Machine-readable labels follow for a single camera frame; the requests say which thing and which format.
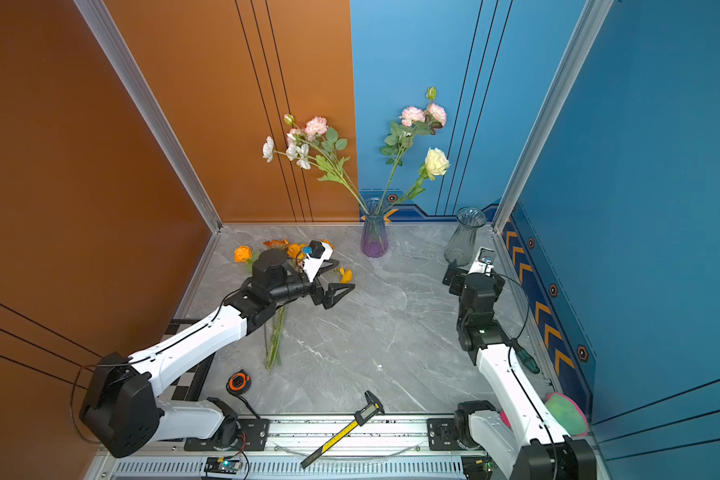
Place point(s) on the pink rose bundle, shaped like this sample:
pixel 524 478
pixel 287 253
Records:
pixel 278 326

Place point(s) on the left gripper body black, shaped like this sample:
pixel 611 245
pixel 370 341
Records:
pixel 316 294

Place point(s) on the orange rose with leaves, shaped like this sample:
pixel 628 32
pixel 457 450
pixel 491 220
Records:
pixel 245 255

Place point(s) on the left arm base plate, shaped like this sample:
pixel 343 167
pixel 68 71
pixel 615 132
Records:
pixel 247 435

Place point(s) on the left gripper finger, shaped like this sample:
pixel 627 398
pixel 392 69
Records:
pixel 328 265
pixel 334 293

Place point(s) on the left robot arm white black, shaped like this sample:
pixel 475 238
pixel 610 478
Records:
pixel 122 407

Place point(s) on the yellow black caliper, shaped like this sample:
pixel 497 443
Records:
pixel 373 408

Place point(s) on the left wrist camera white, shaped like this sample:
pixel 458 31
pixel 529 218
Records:
pixel 310 266

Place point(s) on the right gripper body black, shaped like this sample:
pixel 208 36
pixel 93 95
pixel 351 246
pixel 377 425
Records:
pixel 458 283

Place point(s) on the cream rose with leaves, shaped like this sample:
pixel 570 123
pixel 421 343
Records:
pixel 436 164

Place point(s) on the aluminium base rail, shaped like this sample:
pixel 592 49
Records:
pixel 391 446

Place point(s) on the small white blossom spray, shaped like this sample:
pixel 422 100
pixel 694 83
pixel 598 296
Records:
pixel 320 150

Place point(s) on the right circuit board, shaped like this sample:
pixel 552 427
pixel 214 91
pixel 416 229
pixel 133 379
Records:
pixel 477 467

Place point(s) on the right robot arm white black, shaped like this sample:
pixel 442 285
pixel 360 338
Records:
pixel 527 436

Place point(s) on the checkerboard calibration plate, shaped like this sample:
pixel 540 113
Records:
pixel 188 386

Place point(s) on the circuit board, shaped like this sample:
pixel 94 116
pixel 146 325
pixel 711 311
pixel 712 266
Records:
pixel 477 467
pixel 225 467

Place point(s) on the plush toy white green pink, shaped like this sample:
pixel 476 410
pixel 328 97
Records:
pixel 567 414

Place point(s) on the green handled screwdriver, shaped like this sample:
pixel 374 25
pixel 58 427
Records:
pixel 524 357

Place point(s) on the left circuit board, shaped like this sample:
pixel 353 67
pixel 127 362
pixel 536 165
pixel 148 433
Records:
pixel 225 467

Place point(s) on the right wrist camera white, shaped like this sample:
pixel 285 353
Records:
pixel 484 262

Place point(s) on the small orange blossom stems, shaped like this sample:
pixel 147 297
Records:
pixel 300 251

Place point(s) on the orange poppy flower stem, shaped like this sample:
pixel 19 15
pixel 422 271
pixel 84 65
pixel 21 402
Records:
pixel 346 275

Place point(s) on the purple blue glass vase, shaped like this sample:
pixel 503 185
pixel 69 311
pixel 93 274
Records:
pixel 374 238

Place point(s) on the orange gerbera with leaf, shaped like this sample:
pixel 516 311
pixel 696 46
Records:
pixel 276 244

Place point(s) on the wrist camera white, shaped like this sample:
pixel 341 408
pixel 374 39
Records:
pixel 310 266
pixel 484 262

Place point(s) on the clear grey glass vase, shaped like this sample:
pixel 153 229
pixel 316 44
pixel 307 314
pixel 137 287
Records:
pixel 460 249

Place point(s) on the orange black tape measure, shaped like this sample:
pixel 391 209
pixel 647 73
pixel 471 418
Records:
pixel 238 383

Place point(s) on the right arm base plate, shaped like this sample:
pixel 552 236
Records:
pixel 443 436

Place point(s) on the pink peony spray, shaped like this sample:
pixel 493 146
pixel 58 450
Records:
pixel 413 122
pixel 316 122

